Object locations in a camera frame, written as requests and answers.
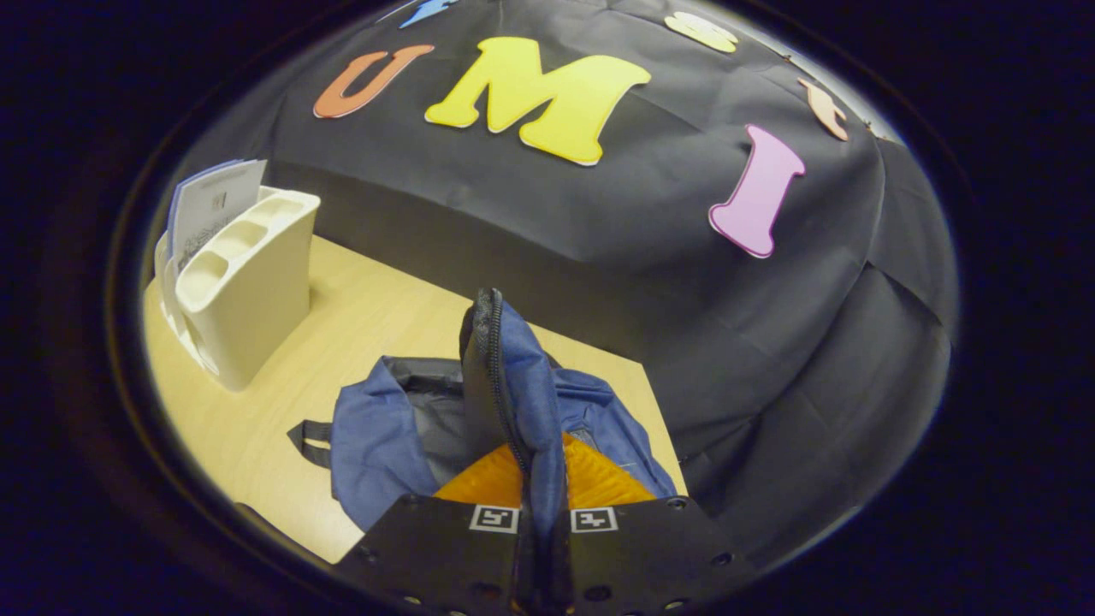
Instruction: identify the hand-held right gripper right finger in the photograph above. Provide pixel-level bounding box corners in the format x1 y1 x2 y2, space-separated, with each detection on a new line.
547 432 761 616

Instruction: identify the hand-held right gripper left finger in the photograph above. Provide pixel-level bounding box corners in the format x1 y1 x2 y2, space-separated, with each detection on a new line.
336 441 536 616

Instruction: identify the blue schoolbag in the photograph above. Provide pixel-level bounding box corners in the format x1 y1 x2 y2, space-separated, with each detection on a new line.
287 287 678 536

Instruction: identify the white plastic bookshelf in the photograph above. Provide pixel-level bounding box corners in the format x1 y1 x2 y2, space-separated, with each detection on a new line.
154 184 322 393

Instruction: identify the white cover book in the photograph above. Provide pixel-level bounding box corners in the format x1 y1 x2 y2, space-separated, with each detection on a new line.
171 159 269 268

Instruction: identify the grey-blue cover book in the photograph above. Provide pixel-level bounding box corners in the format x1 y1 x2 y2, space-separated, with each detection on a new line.
166 158 249 258

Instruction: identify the black backdrop cloth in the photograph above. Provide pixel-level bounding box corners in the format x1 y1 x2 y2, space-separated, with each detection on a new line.
171 0 959 566

